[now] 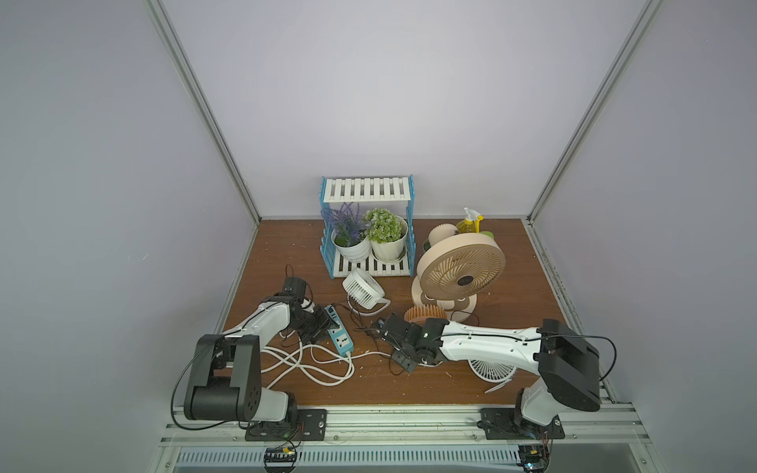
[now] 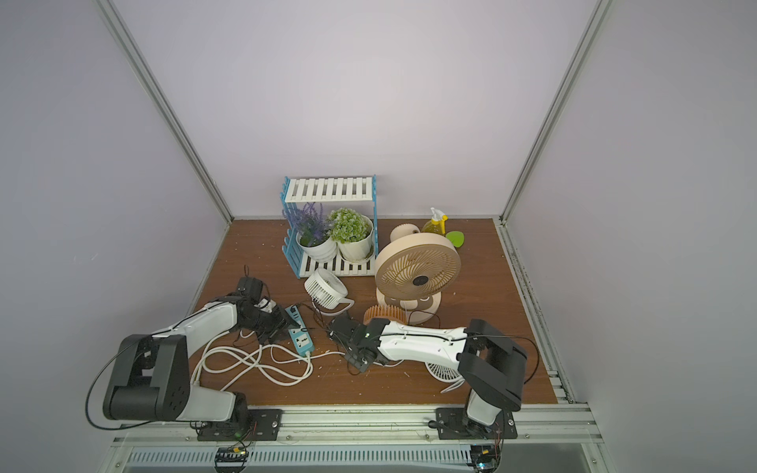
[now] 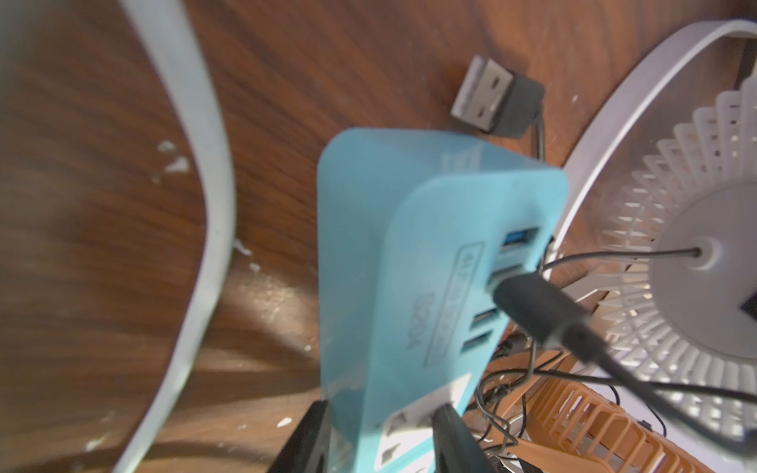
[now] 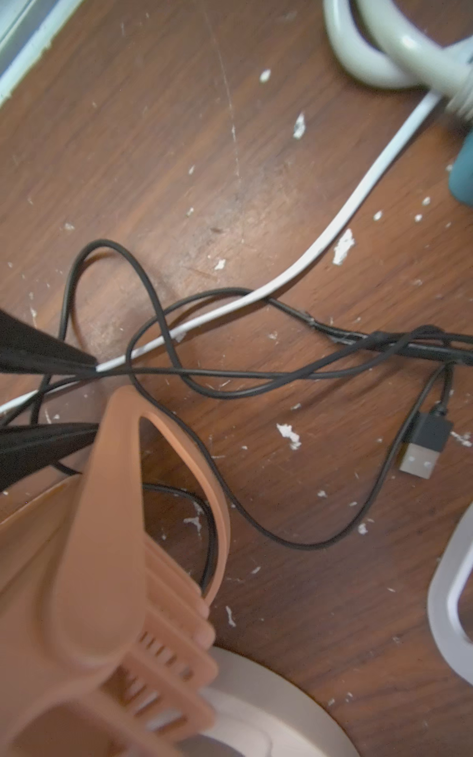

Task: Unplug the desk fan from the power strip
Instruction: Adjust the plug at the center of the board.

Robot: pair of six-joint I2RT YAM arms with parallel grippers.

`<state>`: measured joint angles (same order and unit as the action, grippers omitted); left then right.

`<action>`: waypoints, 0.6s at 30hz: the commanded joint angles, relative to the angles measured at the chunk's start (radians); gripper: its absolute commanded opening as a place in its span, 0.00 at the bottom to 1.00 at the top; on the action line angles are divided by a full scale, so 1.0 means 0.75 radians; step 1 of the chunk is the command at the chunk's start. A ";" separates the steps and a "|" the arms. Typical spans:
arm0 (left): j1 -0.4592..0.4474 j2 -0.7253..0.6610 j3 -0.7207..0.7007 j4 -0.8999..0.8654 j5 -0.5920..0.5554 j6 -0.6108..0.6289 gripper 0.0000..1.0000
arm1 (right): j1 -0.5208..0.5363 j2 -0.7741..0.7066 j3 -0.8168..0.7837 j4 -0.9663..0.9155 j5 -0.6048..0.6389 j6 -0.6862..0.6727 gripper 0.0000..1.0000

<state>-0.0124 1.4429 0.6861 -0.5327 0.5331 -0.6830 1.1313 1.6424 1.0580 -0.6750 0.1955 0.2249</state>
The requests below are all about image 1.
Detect beige round humidifier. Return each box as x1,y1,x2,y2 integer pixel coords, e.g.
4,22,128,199
428,224,459,246

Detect orange ribbed desk fan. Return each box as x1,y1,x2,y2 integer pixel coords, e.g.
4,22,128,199
403,305,447,324

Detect thin white fan cable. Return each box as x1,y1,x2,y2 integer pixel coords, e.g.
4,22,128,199
348,350,439,369

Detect teal white power strip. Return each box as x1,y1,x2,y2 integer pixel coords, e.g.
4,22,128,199
324,305,354,357

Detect yellow spray bottle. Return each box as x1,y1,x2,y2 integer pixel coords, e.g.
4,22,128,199
457,207,484,234

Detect large beige desk fan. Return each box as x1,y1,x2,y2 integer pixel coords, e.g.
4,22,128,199
411,233,506,322

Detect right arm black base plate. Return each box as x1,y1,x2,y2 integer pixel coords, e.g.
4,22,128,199
476,408,566,441

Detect blue white wooden plant shelf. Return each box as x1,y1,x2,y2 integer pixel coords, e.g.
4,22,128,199
319,175,416,279

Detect white pot purple lavender plant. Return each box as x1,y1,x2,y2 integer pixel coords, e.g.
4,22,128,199
321,202,371,263

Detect aluminium front rail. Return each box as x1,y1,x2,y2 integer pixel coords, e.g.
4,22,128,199
148,404,665,472

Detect white pot green plant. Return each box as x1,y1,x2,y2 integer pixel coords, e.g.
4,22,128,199
365,208,408,262

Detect white round tilting desk fan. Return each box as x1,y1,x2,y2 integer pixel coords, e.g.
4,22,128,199
342,267,390,317

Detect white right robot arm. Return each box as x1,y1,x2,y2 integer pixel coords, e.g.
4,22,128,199
370,315,602,427

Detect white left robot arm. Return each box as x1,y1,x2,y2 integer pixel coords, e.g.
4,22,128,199
181,298,336,427

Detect white power cable with plug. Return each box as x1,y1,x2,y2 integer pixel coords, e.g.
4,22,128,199
256,339,356,391

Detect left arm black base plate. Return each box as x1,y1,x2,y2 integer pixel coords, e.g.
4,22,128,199
244,409,328,443

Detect small white desk fan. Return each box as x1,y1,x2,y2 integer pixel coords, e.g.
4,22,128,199
468,360,516,394

